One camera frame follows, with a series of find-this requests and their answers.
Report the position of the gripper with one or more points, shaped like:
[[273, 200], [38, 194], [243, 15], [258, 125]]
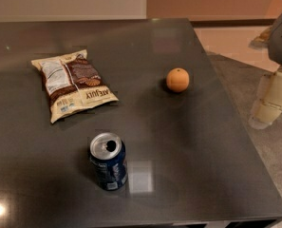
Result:
[[268, 102]]

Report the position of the blue pepsi can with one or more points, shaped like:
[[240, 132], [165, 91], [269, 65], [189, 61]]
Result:
[[107, 154]]

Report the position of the brown and cream chip bag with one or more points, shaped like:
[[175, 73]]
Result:
[[72, 84]]

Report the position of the orange fruit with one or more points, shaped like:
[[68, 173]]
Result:
[[177, 80]]

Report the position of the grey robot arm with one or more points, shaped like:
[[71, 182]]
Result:
[[274, 41]]

